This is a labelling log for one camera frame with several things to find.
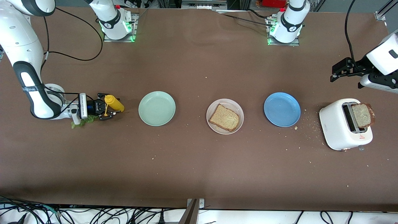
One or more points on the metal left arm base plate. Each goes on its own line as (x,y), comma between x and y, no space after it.
(279,44)

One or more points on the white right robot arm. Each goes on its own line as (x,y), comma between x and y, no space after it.
(25,40)

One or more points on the beige plate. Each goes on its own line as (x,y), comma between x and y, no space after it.
(231,103)

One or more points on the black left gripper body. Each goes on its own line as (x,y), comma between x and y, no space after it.
(357,67)

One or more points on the aluminium profile bracket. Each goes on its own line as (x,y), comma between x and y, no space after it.
(191,214)

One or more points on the red box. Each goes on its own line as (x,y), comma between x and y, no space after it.
(273,3)

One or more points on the green lettuce leaf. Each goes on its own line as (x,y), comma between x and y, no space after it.
(77,123)

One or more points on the white toaster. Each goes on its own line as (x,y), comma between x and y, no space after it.
(334,127)

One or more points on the aluminium frame rail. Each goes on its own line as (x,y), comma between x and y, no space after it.
(381,15)

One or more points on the brown bread slice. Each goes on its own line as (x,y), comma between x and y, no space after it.
(362,116)
(225,118)

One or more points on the mint green plate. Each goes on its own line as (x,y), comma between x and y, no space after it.
(157,109)

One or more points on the yellow squeeze bottle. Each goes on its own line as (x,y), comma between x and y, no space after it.
(117,105)

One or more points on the blue plate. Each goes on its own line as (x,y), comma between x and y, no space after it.
(282,109)

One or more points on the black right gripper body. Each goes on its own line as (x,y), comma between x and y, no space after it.
(99,107)

